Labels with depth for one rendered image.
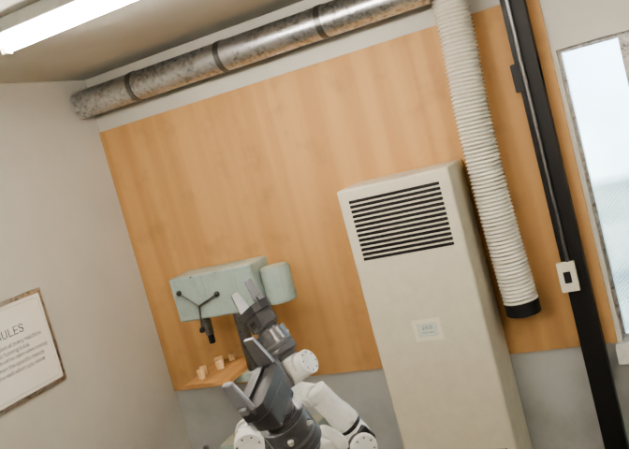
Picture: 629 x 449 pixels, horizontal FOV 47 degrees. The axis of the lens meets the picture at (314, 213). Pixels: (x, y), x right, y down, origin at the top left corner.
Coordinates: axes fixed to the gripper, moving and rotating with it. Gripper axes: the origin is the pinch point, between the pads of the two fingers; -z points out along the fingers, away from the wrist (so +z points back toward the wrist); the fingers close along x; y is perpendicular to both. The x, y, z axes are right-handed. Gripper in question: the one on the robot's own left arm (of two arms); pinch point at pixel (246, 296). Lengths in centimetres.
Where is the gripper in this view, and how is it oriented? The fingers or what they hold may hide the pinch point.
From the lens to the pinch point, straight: 195.6
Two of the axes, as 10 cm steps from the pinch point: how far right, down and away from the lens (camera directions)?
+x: 4.1, -4.3, -8.1
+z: 5.5, 8.2, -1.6
